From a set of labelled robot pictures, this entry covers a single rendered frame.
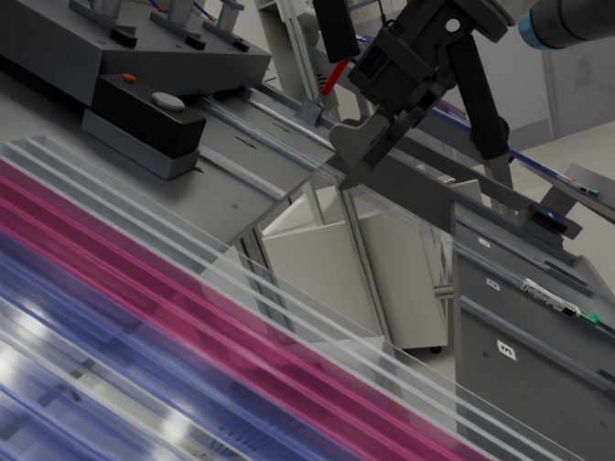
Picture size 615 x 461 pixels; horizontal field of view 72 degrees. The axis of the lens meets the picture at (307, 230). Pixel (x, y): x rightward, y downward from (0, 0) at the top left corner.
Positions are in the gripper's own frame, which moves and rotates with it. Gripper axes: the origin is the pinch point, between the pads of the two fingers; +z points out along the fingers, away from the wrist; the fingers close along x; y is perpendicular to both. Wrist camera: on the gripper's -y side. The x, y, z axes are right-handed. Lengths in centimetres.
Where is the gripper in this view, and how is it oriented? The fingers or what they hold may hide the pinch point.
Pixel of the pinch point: (353, 182)
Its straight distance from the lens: 47.1
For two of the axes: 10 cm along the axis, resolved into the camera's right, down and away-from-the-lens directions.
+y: -7.6, -6.5, -0.1
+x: -2.9, 3.6, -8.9
